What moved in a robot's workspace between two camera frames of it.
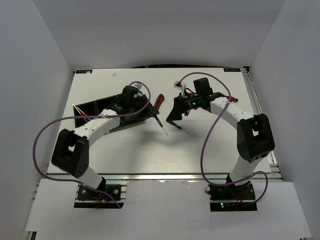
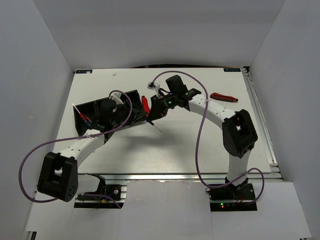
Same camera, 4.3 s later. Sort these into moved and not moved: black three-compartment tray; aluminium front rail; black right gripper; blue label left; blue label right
Moved: black right gripper
Not moved: aluminium front rail; blue label left; black three-compartment tray; blue label right
